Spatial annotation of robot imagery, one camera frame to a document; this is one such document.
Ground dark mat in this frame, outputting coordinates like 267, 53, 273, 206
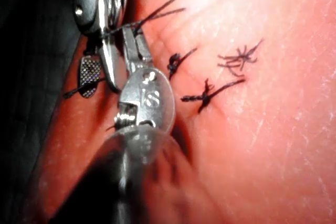
0, 0, 81, 224

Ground right arm needle driver jaw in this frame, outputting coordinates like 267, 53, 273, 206
98, 31, 121, 93
77, 37, 103, 99

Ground left arm needle driver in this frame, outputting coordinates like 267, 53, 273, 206
114, 67, 176, 133

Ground left arm needle driver jaw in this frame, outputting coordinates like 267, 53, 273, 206
135, 33, 153, 67
121, 26, 144, 72

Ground tissue pad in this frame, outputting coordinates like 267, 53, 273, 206
15, 0, 336, 224

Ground black stitching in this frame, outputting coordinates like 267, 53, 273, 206
166, 38, 264, 114

